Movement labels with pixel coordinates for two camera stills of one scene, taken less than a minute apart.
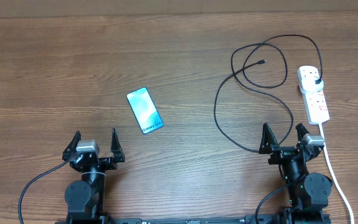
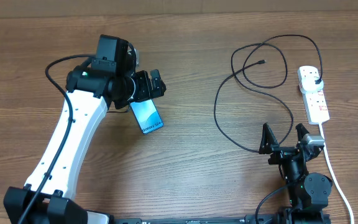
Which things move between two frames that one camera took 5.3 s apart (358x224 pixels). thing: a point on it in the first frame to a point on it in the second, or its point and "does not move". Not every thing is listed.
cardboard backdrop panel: (46, 9) does not move
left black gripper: (110, 163) to (146, 92)
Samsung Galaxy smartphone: (145, 110) does not move
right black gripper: (268, 145) does not move
